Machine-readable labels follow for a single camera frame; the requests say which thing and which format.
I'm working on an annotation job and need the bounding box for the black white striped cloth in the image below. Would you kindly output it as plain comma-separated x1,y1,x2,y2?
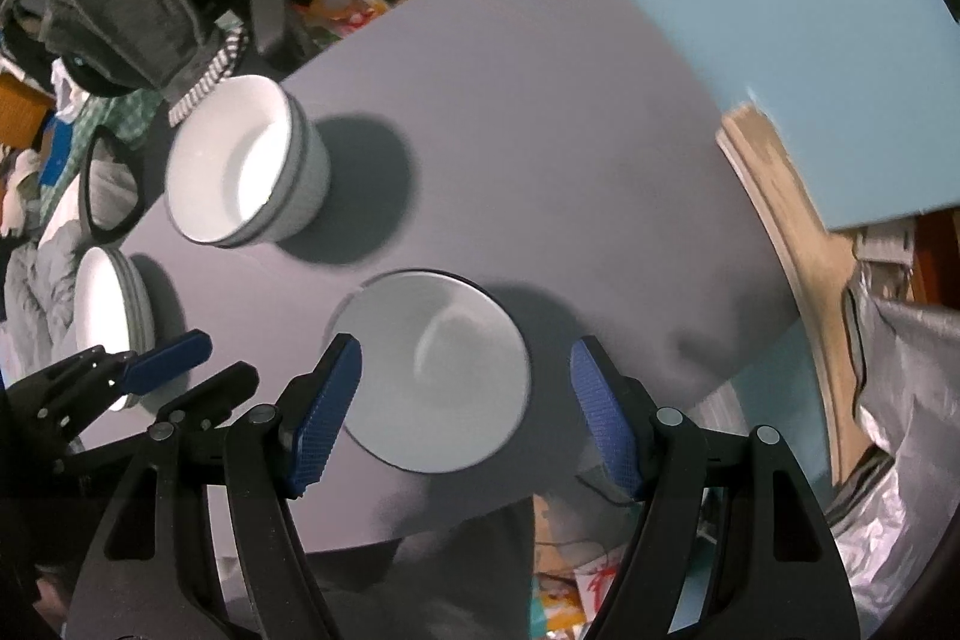
166,23,250,129

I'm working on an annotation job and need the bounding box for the dark grey cloth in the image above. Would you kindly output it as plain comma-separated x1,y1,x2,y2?
39,0,220,90

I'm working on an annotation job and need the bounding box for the grey puffy duvet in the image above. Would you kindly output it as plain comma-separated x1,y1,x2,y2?
0,220,85,382

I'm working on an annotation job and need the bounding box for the white ribbed black-rimmed bowl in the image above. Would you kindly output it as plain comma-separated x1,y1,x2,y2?
163,74,302,245
180,98,333,250
328,269,533,473

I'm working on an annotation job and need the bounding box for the wooden board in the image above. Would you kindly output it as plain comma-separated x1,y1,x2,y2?
715,101,875,487

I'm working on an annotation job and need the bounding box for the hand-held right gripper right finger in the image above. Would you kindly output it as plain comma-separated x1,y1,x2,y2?
568,334,863,640

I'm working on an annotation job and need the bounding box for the green checkered cloth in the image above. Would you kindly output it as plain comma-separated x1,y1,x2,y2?
36,85,164,223

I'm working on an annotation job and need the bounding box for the person's grey trouser leg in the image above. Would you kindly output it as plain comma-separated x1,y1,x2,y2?
311,503,537,640

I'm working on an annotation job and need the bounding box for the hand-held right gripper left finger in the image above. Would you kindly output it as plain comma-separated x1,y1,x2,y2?
67,332,365,640

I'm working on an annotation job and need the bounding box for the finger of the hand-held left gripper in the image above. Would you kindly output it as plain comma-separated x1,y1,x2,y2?
60,361,260,465
41,329,213,408

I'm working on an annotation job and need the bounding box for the colourful printed packet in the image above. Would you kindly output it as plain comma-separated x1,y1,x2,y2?
531,546,627,640

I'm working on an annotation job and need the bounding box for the black office chair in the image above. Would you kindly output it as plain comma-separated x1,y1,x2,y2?
37,0,293,245

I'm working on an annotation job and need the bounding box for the silver foil bag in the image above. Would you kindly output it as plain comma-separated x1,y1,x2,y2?
823,250,960,637

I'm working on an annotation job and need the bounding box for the orange snack packet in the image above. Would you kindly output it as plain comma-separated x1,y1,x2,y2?
309,0,392,43

